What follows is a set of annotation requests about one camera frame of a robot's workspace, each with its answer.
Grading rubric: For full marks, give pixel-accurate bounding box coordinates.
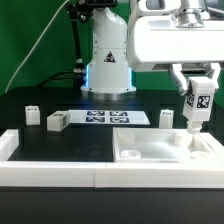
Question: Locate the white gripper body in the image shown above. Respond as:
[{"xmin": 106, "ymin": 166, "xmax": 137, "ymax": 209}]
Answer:
[{"xmin": 127, "ymin": 16, "xmax": 224, "ymax": 72}]

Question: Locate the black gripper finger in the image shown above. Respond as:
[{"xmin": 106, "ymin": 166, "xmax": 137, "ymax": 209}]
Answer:
[
  {"xmin": 205, "ymin": 63, "xmax": 221, "ymax": 80},
  {"xmin": 168, "ymin": 64, "xmax": 188, "ymax": 96}
]

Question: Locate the white square table top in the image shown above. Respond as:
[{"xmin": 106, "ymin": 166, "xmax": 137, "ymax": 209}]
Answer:
[{"xmin": 112, "ymin": 128, "xmax": 218, "ymax": 163}]

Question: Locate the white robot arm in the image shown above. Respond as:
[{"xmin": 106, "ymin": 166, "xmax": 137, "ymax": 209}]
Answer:
[{"xmin": 79, "ymin": 0, "xmax": 224, "ymax": 98}]

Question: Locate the white tag sheet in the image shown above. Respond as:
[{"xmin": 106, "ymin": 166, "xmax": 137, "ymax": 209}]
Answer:
[{"xmin": 70, "ymin": 110, "xmax": 150, "ymax": 125}]

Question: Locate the white U-shaped obstacle fence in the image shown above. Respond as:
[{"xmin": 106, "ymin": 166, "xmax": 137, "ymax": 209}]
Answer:
[{"xmin": 0, "ymin": 129, "xmax": 224, "ymax": 189}]

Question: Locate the black camera stand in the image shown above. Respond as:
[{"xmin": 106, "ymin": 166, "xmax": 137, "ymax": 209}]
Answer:
[{"xmin": 65, "ymin": 0, "xmax": 118, "ymax": 88}]

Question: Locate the black cable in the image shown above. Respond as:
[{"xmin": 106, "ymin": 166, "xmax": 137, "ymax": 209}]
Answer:
[{"xmin": 37, "ymin": 69, "xmax": 84, "ymax": 88}]

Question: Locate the grey cable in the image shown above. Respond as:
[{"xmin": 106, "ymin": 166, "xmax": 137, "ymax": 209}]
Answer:
[{"xmin": 3, "ymin": 0, "xmax": 72, "ymax": 95}]

